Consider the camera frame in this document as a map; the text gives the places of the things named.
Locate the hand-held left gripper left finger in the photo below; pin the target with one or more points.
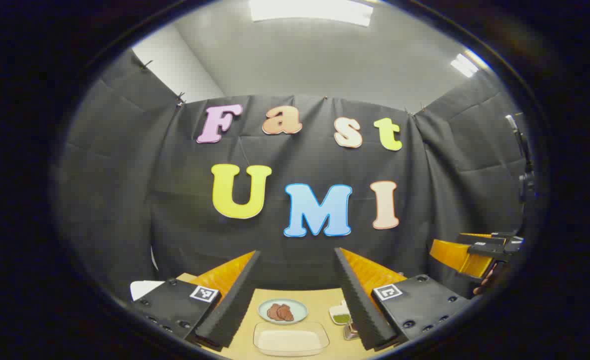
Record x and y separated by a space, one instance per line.
235 300

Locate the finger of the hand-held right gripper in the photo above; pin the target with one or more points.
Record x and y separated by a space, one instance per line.
482 239
454 255

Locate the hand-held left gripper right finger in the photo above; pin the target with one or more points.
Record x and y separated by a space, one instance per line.
359 305

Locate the heap of green mung beans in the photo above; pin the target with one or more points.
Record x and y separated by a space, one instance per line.
341 318

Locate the white divided dish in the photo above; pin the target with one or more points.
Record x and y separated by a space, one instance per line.
335 310

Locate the red meat slice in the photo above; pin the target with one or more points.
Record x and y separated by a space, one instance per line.
273 312
287 313

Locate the clear glass dish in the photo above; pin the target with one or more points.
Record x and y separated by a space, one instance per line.
319 330

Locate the light green plate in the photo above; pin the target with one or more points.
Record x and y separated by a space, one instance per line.
299 310

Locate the black tripod stand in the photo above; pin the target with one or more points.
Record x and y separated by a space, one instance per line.
524 175

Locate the black backdrop cloth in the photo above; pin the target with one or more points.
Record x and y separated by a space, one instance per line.
299 160

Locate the ceiling light panel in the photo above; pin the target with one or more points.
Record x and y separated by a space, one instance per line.
464 65
309 10

